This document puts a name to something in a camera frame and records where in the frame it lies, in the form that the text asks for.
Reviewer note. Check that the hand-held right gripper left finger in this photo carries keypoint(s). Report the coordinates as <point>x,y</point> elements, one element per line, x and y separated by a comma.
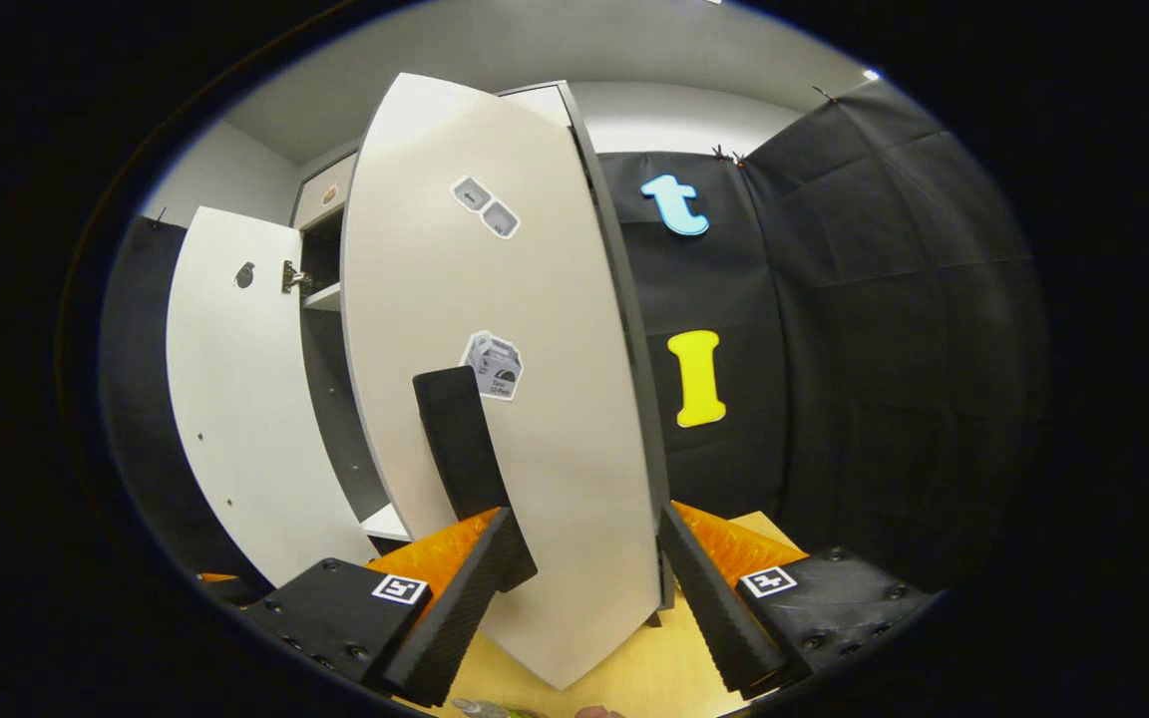
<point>460,613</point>

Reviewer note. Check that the beige cabinet drawer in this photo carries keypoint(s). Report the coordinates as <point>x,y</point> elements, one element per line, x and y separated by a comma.
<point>310,209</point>

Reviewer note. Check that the black backdrop cloth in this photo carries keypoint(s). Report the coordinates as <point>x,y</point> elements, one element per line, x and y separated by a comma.
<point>884,349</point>
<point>136,399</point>

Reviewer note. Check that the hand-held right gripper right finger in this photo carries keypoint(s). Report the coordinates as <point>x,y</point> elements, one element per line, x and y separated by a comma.
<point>704,608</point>

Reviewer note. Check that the white and grey cabinet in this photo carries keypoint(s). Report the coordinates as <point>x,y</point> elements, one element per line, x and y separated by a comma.
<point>335,399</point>

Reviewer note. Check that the metal door hinge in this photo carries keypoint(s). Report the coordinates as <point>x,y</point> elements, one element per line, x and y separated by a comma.
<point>292,277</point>

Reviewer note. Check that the white cabinet shelf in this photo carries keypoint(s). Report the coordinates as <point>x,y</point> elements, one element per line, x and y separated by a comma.
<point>325,297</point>

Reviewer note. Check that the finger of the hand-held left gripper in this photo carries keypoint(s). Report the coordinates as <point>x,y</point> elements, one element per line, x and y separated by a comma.
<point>215,576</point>

